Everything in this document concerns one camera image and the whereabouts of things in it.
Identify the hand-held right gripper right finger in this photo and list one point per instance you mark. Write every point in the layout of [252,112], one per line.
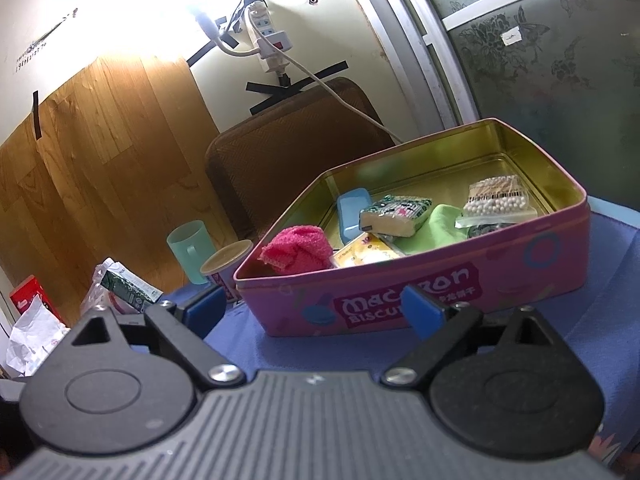
[422,312]

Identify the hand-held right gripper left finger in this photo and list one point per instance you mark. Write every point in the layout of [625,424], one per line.
[205,307]

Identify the pink biscuit tin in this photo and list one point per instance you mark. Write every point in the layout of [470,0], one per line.
[500,280]

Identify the yellow snack packet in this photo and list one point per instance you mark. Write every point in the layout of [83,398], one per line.
[362,252]

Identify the green microfibre cloth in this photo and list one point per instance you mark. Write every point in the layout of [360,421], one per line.
[440,227]

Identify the green printed tissue packet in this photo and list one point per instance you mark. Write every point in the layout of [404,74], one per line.
[395,212]

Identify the pink fuzzy cloth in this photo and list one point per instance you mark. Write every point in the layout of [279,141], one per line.
[297,250]

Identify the blue translucent plastic case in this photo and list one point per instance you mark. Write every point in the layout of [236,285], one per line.
[350,215]

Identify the cotton swab bag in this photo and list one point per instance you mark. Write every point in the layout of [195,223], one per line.
[495,200]

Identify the white soft tissue pack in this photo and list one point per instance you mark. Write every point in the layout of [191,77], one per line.
[32,340]

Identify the round snack can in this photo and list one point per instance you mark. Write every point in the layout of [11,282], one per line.
[227,265]

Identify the teal plastic cup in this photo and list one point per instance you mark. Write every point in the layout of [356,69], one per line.
[187,250]

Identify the green drink carton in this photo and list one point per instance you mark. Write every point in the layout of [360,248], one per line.
[127,287]

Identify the clear plastic bag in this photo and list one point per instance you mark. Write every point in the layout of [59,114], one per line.
[92,300]

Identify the brown chair back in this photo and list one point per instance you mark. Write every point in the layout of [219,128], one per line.
[280,160]

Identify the red cardboard box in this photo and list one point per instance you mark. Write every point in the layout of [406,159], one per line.
[27,295]

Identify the blue printed tablecloth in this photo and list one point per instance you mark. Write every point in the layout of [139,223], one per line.
[600,335]

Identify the white gooseneck lamp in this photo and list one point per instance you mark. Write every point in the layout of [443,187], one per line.
[225,47]

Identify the patterned glass sliding door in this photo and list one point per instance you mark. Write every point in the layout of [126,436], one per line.
[550,85]

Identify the black tape cross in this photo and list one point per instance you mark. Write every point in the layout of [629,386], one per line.
[325,70]

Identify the wooden wall panel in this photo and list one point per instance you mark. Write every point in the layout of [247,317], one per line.
[100,160]

